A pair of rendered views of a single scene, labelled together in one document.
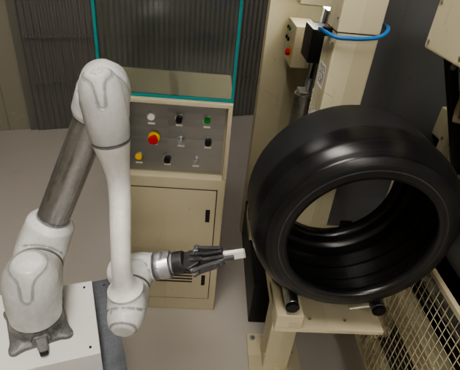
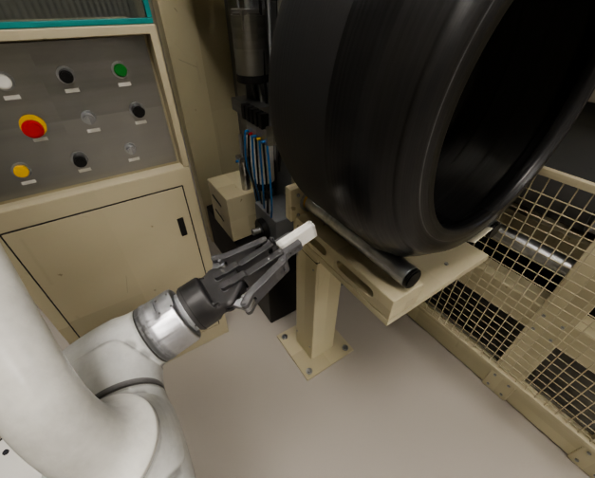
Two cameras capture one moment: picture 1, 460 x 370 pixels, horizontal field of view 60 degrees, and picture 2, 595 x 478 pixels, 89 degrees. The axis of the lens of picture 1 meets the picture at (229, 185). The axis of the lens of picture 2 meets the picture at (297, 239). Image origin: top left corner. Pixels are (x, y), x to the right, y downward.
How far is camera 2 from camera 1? 0.84 m
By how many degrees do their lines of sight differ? 24
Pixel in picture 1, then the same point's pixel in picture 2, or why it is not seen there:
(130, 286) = (117, 444)
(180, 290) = not seen: hidden behind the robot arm
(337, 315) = (434, 263)
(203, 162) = (144, 150)
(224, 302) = (235, 317)
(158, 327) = (176, 387)
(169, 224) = (132, 259)
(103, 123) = not seen: outside the picture
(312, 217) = not seen: hidden behind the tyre
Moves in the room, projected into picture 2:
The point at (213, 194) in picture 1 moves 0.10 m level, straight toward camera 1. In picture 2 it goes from (178, 193) to (187, 208)
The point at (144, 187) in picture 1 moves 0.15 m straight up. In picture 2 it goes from (62, 220) to (32, 170)
